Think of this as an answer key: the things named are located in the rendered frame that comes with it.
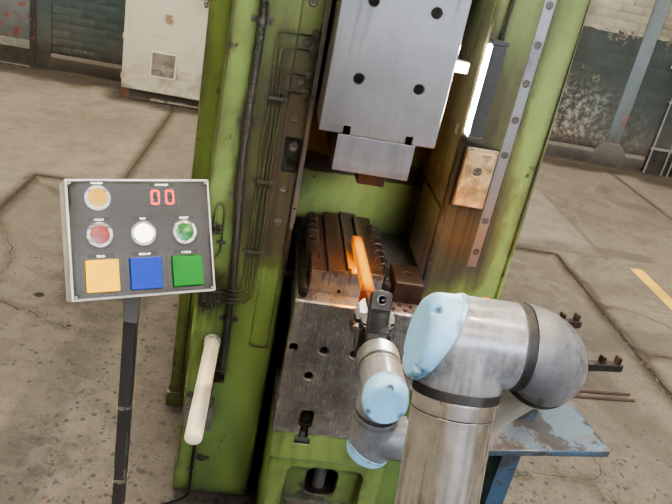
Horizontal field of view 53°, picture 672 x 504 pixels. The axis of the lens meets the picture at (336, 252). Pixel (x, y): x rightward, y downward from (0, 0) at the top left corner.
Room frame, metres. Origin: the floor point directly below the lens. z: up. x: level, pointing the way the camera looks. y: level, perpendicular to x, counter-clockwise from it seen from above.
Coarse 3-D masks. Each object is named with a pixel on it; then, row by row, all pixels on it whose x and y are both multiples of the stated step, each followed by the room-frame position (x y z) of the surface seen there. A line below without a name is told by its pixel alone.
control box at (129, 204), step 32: (64, 192) 1.41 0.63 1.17; (128, 192) 1.48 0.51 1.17; (160, 192) 1.52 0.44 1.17; (192, 192) 1.56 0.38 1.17; (64, 224) 1.40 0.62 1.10; (96, 224) 1.40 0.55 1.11; (128, 224) 1.44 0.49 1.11; (160, 224) 1.48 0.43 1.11; (192, 224) 1.52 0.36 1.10; (64, 256) 1.39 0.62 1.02; (96, 256) 1.37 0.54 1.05; (128, 256) 1.41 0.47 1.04; (160, 256) 1.45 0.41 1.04; (128, 288) 1.38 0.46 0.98; (160, 288) 1.41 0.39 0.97; (192, 288) 1.45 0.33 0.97
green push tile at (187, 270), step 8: (176, 256) 1.46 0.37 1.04; (184, 256) 1.47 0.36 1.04; (192, 256) 1.48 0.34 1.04; (200, 256) 1.49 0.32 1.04; (176, 264) 1.45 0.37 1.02; (184, 264) 1.46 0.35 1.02; (192, 264) 1.47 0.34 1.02; (200, 264) 1.49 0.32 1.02; (176, 272) 1.45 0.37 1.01; (184, 272) 1.46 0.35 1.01; (192, 272) 1.47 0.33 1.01; (200, 272) 1.48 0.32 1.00; (176, 280) 1.44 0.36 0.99; (184, 280) 1.45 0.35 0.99; (192, 280) 1.46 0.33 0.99; (200, 280) 1.47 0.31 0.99
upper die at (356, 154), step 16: (336, 144) 1.67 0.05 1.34; (352, 144) 1.67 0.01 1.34; (368, 144) 1.68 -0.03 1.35; (384, 144) 1.68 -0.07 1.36; (400, 144) 1.69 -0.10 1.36; (336, 160) 1.67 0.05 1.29; (352, 160) 1.67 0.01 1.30; (368, 160) 1.68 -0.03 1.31; (384, 160) 1.68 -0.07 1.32; (400, 160) 1.69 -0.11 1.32; (384, 176) 1.69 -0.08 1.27; (400, 176) 1.69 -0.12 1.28
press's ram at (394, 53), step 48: (336, 0) 1.82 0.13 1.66; (384, 0) 1.67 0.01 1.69; (432, 0) 1.69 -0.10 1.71; (336, 48) 1.66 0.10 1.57; (384, 48) 1.68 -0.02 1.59; (432, 48) 1.69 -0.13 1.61; (336, 96) 1.66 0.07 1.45; (384, 96) 1.68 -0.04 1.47; (432, 96) 1.70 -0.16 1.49; (432, 144) 1.70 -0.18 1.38
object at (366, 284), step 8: (352, 240) 1.80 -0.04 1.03; (360, 240) 1.79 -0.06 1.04; (352, 248) 1.77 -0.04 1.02; (360, 248) 1.73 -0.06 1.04; (360, 256) 1.67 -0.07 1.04; (360, 264) 1.62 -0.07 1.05; (368, 264) 1.63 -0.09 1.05; (360, 272) 1.57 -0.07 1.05; (368, 272) 1.58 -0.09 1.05; (360, 280) 1.54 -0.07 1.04; (368, 280) 1.53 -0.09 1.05; (360, 288) 1.52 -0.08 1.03; (368, 288) 1.48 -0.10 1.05; (360, 296) 1.45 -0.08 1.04; (368, 296) 1.43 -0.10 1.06; (368, 304) 1.39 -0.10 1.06
